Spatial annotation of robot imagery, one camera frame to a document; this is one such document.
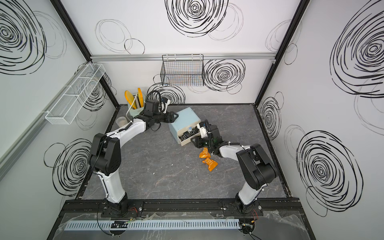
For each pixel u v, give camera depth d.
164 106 0.81
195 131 0.96
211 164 0.89
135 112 0.96
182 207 0.75
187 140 0.89
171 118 0.84
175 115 0.88
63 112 0.71
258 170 0.47
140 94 0.96
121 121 0.98
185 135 0.94
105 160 0.50
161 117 0.82
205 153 0.92
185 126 0.88
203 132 0.83
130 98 0.96
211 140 0.74
